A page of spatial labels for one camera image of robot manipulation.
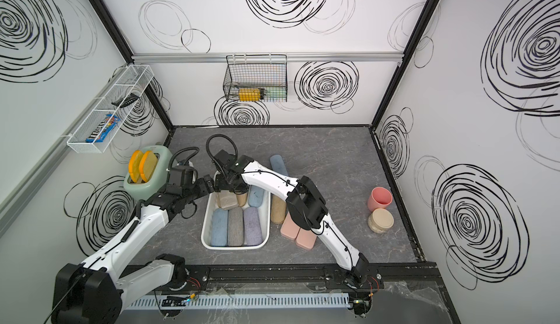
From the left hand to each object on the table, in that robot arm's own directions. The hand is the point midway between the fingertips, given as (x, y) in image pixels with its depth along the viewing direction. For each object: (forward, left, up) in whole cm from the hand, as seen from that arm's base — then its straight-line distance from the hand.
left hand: (204, 183), depth 85 cm
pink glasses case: (-13, -34, -10) cm, 38 cm away
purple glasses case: (-16, -21, -8) cm, 28 cm away
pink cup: (-3, -69, -2) cm, 69 cm away
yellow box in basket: (+29, -16, +22) cm, 40 cm away
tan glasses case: (-6, -29, -8) cm, 31 cm away
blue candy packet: (+7, +27, +23) cm, 36 cm away
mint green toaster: (-5, +20, +2) cm, 21 cm away
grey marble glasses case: (-5, -9, -4) cm, 11 cm away
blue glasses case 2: (-15, -7, -7) cm, 18 cm away
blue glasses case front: (-1, -20, -8) cm, 21 cm away
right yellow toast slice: (+2, +19, +10) cm, 21 cm away
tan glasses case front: (-3, -14, -7) cm, 16 cm away
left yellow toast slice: (+1, +23, +10) cm, 25 cm away
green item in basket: (+29, -27, +22) cm, 46 cm away
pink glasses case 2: (-17, -40, -9) cm, 45 cm away
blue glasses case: (+16, -28, -8) cm, 34 cm away
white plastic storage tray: (-9, -24, -9) cm, 28 cm away
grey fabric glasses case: (-16, -14, -8) cm, 22 cm away
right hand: (+1, -7, -4) cm, 9 cm away
